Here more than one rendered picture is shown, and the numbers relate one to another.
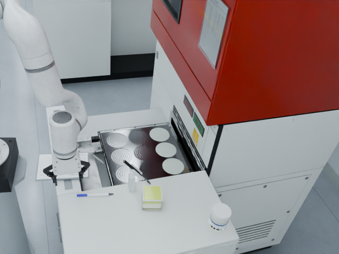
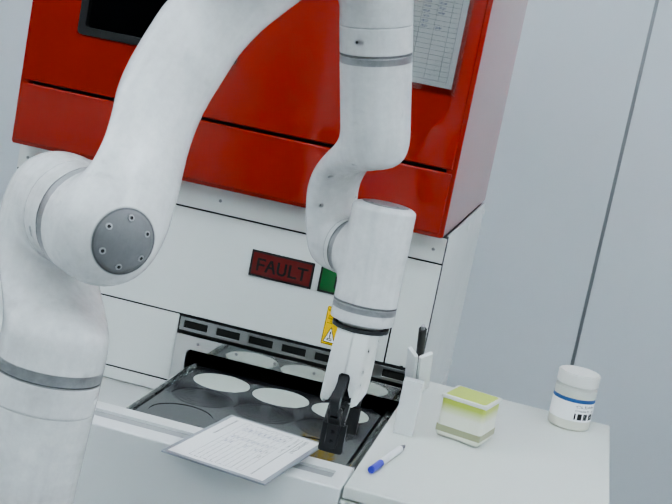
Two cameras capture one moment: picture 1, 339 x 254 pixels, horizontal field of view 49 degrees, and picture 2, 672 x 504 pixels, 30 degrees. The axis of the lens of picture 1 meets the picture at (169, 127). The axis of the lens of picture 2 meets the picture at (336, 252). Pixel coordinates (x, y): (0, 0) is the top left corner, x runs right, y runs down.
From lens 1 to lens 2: 181 cm
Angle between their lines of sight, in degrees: 58
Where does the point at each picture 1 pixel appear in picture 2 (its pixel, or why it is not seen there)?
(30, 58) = (409, 24)
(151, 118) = (105, 392)
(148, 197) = (482, 401)
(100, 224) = (480, 486)
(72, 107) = (347, 198)
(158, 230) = (540, 457)
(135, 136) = (196, 399)
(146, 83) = not seen: outside the picture
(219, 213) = (585, 374)
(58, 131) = (408, 230)
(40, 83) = (407, 93)
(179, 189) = not seen: hidden behind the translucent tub
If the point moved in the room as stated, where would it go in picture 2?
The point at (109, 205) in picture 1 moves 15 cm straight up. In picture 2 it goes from (432, 462) to (453, 361)
